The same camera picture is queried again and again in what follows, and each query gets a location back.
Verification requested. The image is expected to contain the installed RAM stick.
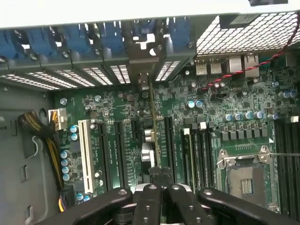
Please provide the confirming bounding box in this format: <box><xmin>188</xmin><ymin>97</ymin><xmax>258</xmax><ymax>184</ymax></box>
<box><xmin>181</xmin><ymin>127</ymin><xmax>196</xmax><ymax>188</ymax></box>

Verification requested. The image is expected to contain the long black expansion slot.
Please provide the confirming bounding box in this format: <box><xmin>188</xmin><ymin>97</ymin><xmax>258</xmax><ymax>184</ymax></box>
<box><xmin>164</xmin><ymin>116</ymin><xmax>175</xmax><ymax>181</ymax></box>
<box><xmin>115</xmin><ymin>120</ymin><xmax>129</xmax><ymax>188</ymax></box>

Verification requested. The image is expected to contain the empty black RAM slot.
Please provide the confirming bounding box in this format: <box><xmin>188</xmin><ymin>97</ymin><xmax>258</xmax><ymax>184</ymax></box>
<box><xmin>201</xmin><ymin>121</ymin><xmax>215</xmax><ymax>188</ymax></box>
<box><xmin>274</xmin><ymin>119</ymin><xmax>285</xmax><ymax>211</ymax></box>
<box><xmin>285</xmin><ymin>121</ymin><xmax>296</xmax><ymax>211</ymax></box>

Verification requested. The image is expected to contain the CPU socket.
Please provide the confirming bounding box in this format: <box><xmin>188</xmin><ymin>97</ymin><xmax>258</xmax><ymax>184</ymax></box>
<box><xmin>215</xmin><ymin>138</ymin><xmax>281</xmax><ymax>211</ymax></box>

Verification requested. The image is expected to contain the short black expansion slot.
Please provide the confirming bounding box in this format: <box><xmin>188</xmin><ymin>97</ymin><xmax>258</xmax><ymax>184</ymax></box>
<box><xmin>132</xmin><ymin>120</ymin><xmax>142</xmax><ymax>139</ymax></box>

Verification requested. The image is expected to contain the white expansion slot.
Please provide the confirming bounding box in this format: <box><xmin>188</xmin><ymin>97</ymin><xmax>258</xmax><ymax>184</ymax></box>
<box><xmin>78</xmin><ymin>119</ymin><xmax>96</xmax><ymax>193</ymax></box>

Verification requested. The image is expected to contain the green motherboard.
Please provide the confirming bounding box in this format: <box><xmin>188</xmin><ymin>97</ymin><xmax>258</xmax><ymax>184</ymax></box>
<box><xmin>50</xmin><ymin>53</ymin><xmax>300</xmax><ymax>225</ymax></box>

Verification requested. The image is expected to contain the thin metal locking lever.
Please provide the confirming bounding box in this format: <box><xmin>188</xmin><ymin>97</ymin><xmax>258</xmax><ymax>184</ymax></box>
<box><xmin>264</xmin><ymin>151</ymin><xmax>300</xmax><ymax>158</ymax></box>

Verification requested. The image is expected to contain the white power connector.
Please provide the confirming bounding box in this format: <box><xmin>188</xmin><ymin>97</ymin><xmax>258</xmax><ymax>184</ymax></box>
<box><xmin>48</xmin><ymin>108</ymin><xmax>68</xmax><ymax>132</ymax></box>

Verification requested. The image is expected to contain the silver network port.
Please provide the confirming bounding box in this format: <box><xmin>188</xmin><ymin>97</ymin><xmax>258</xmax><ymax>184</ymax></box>
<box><xmin>243</xmin><ymin>54</ymin><xmax>260</xmax><ymax>78</ymax></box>

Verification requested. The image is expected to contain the open black PC case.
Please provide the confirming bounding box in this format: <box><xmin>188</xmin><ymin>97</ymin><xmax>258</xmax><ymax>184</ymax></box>
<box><xmin>0</xmin><ymin>0</ymin><xmax>300</xmax><ymax>225</ymax></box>

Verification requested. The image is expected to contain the yellow and black wire bundle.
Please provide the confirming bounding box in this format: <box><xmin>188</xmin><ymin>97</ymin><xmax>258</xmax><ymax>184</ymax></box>
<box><xmin>17</xmin><ymin>110</ymin><xmax>66</xmax><ymax>211</ymax></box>

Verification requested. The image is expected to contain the red and black twisted wire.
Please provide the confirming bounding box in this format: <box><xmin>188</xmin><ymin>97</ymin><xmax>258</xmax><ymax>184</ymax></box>
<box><xmin>201</xmin><ymin>35</ymin><xmax>300</xmax><ymax>91</ymax></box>

